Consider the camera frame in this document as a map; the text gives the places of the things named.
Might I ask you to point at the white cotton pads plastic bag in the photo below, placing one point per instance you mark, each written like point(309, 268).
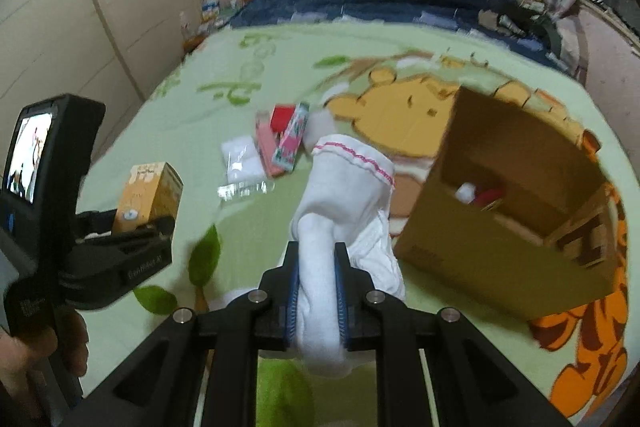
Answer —
point(245, 174)

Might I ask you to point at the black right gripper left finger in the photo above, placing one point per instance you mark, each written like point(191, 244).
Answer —
point(261, 319)

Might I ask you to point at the brown cardboard box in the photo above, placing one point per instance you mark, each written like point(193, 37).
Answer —
point(550, 245)

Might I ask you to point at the white cloth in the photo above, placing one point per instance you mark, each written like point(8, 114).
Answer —
point(346, 200)

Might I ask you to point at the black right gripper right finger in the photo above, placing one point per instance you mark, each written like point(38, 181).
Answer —
point(374, 321)

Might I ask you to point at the pink hair roller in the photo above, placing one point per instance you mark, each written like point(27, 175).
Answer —
point(267, 144)

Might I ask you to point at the black camera with screen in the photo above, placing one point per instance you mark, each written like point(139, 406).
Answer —
point(50, 153)

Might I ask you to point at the white red plush toy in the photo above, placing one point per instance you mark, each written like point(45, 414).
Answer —
point(486, 199)

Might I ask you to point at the dark blue quilt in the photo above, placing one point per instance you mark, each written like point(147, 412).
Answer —
point(505, 22)

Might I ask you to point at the red toy box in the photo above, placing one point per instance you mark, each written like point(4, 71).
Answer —
point(280, 117)

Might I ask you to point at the bedside clutter shelf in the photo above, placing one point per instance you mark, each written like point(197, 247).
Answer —
point(212, 16)

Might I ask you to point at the floral hand cream tube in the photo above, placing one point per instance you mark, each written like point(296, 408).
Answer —
point(284, 157)

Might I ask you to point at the orange cardboard box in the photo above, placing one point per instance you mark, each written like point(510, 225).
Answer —
point(152, 191)

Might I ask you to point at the green cartoon fleece blanket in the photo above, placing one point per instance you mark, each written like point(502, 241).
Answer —
point(220, 249)

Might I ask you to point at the person left hand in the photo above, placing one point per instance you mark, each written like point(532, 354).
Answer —
point(20, 354)

